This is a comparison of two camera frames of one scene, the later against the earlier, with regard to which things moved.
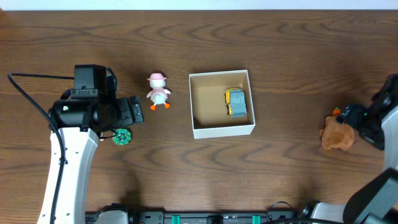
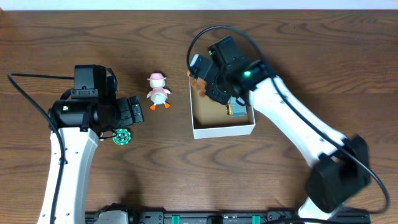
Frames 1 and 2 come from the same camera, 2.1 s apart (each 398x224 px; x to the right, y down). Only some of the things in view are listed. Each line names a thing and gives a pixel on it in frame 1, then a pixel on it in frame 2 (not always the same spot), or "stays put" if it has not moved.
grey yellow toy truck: (236, 104) stays put
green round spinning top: (123, 136) stays put
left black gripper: (136, 109) stays put
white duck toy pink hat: (158, 94) stays put
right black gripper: (357, 111) to (214, 91)
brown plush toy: (335, 135) to (199, 84)
